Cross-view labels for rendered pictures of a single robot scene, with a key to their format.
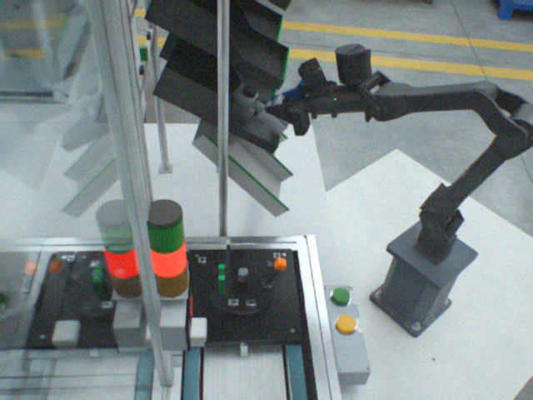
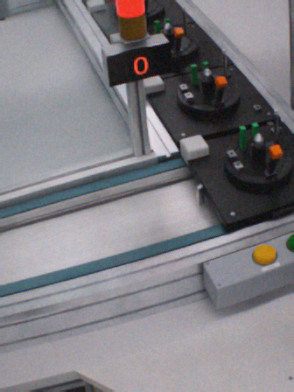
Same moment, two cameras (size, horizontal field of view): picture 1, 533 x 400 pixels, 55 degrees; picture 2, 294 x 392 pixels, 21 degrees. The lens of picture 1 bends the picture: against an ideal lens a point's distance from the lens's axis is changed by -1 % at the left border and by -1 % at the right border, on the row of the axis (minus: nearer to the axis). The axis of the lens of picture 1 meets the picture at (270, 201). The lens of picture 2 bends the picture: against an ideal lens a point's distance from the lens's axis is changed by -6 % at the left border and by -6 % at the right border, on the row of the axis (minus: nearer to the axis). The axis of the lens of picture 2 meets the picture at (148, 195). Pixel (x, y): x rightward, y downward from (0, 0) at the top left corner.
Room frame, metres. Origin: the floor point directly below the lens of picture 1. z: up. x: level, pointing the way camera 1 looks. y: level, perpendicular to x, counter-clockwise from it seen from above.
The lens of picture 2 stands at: (0.29, -1.10, 1.95)
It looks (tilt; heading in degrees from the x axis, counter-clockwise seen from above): 41 degrees down; 83
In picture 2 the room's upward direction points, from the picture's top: 6 degrees counter-clockwise
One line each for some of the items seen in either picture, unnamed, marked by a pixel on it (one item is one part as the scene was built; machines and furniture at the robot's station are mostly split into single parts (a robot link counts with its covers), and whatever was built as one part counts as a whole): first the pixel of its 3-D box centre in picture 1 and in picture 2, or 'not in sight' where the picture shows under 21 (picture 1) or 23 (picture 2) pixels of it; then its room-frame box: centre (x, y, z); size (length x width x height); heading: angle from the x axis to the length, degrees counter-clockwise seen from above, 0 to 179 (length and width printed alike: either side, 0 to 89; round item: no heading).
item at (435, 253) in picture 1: (435, 239); not in sight; (0.75, -0.36, 1.09); 0.07 x 0.07 x 0.06; 45
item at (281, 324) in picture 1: (241, 293); (258, 171); (0.66, 0.04, 0.96); 0.24 x 0.24 x 0.02; 7
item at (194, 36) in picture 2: not in sight; (168, 36); (0.59, 0.54, 1.01); 0.24 x 0.24 x 0.13; 8
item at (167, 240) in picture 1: (164, 227); not in sight; (0.45, 0.14, 1.38); 0.05 x 0.05 x 0.05
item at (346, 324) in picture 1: (346, 325); (264, 255); (0.60, -0.18, 0.96); 0.04 x 0.04 x 0.02
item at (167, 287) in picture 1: (170, 274); (132, 23); (0.45, 0.14, 1.28); 0.05 x 0.05 x 0.05
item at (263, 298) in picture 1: (242, 288); (258, 163); (0.66, 0.04, 0.98); 0.14 x 0.14 x 0.02
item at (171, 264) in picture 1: (167, 252); (129, 1); (0.45, 0.14, 1.33); 0.05 x 0.05 x 0.05
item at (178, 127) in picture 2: not in sight; (207, 83); (0.62, 0.30, 1.01); 0.24 x 0.24 x 0.13; 8
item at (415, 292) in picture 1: (420, 277); not in sight; (0.75, -0.36, 0.96); 0.15 x 0.15 x 0.20; 45
